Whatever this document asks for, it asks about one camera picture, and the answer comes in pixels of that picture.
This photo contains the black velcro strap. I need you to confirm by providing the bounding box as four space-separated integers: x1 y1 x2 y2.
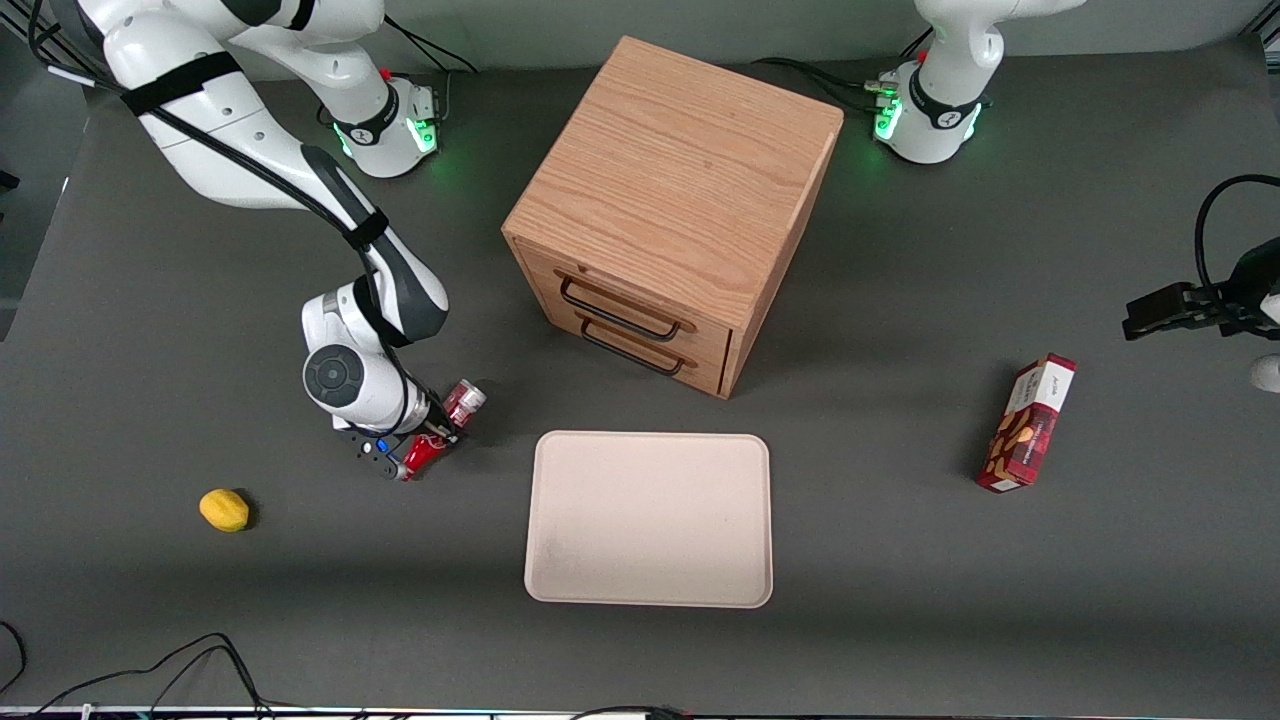
120 52 244 117
344 208 390 253

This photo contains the black right base cable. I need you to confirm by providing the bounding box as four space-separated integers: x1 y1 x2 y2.
382 14 479 121

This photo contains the black floor cable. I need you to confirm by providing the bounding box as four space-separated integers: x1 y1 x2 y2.
0 620 276 720

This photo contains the black base cable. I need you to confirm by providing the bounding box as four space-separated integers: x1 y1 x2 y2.
750 28 936 113
382 14 479 121

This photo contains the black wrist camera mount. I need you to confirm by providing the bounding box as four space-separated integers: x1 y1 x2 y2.
333 424 405 482

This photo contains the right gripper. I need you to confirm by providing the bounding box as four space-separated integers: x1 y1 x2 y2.
392 392 463 447

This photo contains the yellow lemon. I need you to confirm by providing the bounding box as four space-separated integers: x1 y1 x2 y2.
199 488 251 533

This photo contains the black metal drawer handle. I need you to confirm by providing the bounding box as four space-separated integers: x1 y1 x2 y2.
558 274 685 341
579 318 688 377

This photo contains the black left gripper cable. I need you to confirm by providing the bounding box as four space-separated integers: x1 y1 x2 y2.
1194 174 1280 297

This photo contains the wooden drawer cabinet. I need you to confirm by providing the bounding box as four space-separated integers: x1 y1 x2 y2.
502 36 845 400

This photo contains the black left base cable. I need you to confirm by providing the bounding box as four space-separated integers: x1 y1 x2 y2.
750 28 936 113

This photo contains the red snack box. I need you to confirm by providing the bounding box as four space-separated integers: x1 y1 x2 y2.
976 353 1078 493

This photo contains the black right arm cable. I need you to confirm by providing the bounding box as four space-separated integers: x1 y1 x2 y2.
28 0 433 433

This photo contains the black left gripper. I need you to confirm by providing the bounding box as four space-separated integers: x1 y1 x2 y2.
1122 238 1280 342

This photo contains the red coke bottle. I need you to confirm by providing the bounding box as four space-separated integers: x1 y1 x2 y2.
400 379 489 482

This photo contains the beige plastic tray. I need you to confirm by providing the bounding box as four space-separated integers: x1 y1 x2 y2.
524 431 774 609

